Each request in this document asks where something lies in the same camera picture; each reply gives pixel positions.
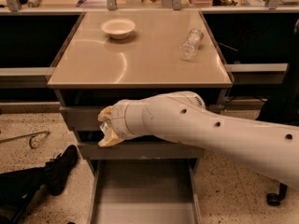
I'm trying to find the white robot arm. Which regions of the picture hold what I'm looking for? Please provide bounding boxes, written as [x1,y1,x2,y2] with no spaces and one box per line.
[98,91,299,189]

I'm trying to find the grey drawer cabinet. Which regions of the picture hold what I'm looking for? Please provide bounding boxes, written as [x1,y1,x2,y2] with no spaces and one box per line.
[46,9,234,173]

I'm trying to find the black shoe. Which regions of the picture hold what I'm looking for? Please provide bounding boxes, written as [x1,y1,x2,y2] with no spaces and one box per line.
[45,145,78,196]

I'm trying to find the grey middle drawer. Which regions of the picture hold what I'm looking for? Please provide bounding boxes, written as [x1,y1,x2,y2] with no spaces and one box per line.
[78,142,204,160]

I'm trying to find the clear plastic bottle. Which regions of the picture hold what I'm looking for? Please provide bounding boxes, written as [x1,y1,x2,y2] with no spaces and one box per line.
[180,29,204,61]

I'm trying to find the grey open bottom drawer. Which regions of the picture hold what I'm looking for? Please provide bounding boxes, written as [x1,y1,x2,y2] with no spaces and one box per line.
[87,159,202,224]

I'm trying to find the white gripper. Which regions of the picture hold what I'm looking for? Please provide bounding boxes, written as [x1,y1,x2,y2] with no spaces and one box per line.
[97,99,149,147]

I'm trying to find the black office chair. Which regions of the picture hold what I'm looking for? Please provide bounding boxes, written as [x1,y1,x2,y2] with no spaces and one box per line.
[255,17,299,207]

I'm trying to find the white bowl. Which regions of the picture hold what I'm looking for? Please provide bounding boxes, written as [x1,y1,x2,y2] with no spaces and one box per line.
[101,18,135,40]

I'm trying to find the metal tool on floor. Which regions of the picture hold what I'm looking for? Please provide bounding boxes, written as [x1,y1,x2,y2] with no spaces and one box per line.
[0,131,50,149]

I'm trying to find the grey top drawer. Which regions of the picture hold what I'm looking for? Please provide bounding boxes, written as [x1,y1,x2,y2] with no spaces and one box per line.
[60,106,104,132]

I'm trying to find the crushed silver 7up can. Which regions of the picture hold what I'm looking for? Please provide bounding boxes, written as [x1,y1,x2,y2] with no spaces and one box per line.
[100,120,112,134]

